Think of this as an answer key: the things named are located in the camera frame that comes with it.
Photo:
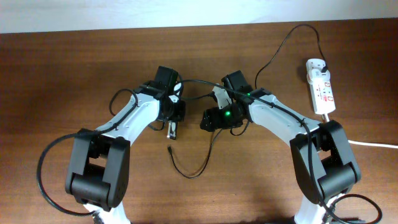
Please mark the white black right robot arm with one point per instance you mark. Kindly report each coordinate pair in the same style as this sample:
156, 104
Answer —
324, 163

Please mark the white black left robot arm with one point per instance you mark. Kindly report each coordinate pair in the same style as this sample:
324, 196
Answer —
98, 172

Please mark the black Galaxy flip phone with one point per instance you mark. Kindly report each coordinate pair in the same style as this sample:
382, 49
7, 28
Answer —
172, 130

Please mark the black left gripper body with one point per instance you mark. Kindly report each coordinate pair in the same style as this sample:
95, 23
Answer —
175, 111

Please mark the white USB charger plug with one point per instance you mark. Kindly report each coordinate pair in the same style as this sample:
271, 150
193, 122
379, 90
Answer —
315, 75

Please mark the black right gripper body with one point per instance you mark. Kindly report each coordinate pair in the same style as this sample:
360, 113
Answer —
226, 117

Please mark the white power strip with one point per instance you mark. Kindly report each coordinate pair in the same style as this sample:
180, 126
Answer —
321, 92

